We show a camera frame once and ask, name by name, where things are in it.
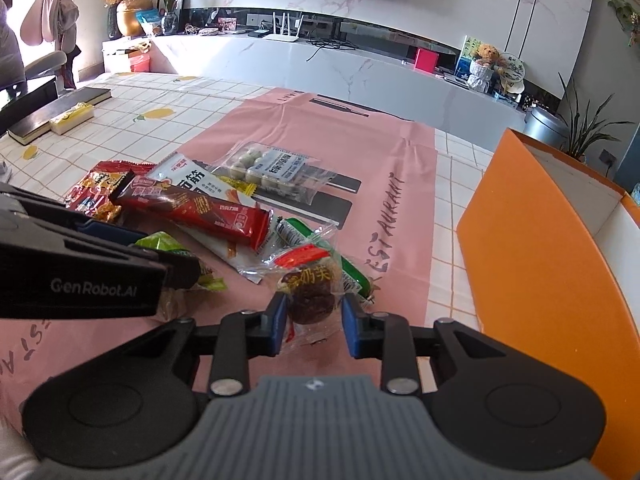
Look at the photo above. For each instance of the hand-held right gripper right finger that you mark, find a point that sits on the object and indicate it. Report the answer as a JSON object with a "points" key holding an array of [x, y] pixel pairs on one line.
{"points": [[352, 330]]}

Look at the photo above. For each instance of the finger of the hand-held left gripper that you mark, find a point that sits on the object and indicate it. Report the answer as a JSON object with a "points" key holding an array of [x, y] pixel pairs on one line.
{"points": [[175, 267], [115, 234]]}

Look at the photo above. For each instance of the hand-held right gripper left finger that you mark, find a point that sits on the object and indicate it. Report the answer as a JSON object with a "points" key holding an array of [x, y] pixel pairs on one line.
{"points": [[276, 325]]}

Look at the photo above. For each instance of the green yellow snack packet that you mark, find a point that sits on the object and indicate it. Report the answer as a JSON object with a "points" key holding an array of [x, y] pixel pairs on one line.
{"points": [[165, 242]]}

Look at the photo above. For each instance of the brown ball snack clear packet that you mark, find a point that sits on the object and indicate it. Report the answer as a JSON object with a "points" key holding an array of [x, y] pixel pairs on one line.
{"points": [[310, 300]]}

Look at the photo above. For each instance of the red crinkled snack packet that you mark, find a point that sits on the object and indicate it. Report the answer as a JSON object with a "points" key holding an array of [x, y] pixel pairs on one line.
{"points": [[95, 185]]}

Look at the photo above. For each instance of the green snack stick packet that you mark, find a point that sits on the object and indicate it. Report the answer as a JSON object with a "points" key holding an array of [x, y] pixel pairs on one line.
{"points": [[350, 272]]}

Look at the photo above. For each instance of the red chocolate bar packet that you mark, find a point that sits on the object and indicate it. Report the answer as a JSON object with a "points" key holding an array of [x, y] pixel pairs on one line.
{"points": [[200, 210]]}

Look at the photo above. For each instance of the long white snack packet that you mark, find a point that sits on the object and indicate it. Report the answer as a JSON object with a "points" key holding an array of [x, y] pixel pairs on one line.
{"points": [[175, 172]]}

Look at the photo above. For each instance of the clear tray of white balls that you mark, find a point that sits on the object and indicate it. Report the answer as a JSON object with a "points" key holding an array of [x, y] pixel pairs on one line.
{"points": [[260, 165]]}

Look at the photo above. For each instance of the orange board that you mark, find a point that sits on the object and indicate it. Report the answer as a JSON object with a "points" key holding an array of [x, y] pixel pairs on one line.
{"points": [[525, 240]]}

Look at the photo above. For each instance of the yellow tissue pack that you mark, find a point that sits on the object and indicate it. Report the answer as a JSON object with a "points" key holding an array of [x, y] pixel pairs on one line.
{"points": [[70, 117]]}

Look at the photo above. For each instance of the black book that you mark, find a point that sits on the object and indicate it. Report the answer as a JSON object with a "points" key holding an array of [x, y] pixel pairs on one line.
{"points": [[55, 110]]}

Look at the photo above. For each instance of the pink storage box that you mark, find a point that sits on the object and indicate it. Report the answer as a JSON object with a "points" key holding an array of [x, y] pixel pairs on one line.
{"points": [[140, 63]]}

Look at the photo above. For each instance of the white cardboard box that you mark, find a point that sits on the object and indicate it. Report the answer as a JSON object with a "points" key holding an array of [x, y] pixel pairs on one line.
{"points": [[115, 55]]}

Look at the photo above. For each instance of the grey chair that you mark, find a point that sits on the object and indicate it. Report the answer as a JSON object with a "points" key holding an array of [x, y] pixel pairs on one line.
{"points": [[42, 62]]}

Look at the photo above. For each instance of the pink printed placemat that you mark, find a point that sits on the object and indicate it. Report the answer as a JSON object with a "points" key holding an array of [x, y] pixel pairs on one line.
{"points": [[300, 125]]}

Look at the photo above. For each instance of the golden vase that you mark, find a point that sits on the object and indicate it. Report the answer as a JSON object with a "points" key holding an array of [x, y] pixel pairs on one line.
{"points": [[134, 17]]}

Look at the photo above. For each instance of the lavender hanging garment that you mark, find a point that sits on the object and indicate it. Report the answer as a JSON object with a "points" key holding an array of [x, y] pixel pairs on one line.
{"points": [[10, 35]]}

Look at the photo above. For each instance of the clothes on coat rack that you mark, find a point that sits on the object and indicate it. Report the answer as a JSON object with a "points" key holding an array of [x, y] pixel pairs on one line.
{"points": [[50, 10]]}

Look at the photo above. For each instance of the white marble television console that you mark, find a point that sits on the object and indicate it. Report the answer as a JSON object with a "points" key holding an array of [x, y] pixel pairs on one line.
{"points": [[300, 70]]}

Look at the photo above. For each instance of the white router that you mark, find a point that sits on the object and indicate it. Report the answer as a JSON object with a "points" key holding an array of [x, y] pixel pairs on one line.
{"points": [[282, 36]]}

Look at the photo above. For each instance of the grey metal trash bin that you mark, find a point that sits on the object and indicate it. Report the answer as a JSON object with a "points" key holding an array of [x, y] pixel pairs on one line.
{"points": [[545, 127]]}

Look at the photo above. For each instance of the magenta box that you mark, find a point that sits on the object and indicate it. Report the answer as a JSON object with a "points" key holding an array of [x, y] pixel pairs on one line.
{"points": [[425, 60]]}

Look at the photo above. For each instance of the blue picture card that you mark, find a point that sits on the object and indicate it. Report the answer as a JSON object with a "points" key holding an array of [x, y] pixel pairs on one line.
{"points": [[469, 55]]}

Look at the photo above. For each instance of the teddy bear in white wrap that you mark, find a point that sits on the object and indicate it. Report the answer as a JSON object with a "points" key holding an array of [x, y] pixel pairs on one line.
{"points": [[484, 60]]}

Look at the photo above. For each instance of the potted long-leaf plant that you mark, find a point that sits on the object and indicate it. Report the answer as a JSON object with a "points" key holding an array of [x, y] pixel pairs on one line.
{"points": [[580, 130]]}

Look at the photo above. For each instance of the white printed round fan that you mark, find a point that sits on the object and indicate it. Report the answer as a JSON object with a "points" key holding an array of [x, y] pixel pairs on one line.
{"points": [[512, 72]]}

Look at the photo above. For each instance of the hanging green vine plant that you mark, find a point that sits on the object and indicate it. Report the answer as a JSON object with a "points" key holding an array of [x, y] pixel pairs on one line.
{"points": [[625, 15]]}

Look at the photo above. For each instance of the small photo frame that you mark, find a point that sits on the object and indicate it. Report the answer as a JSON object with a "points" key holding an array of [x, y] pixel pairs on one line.
{"points": [[227, 24]]}

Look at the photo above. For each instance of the wall socket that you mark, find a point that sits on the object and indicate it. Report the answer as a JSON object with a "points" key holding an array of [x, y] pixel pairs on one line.
{"points": [[607, 157]]}

